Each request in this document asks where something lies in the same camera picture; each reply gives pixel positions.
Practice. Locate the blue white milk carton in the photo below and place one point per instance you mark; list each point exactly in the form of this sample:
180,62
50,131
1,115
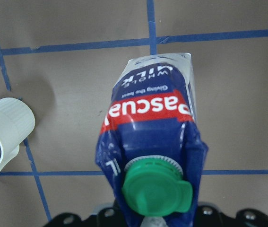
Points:
149,147

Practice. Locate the white ribbed mug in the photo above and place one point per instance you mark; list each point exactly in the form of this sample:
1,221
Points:
17,121

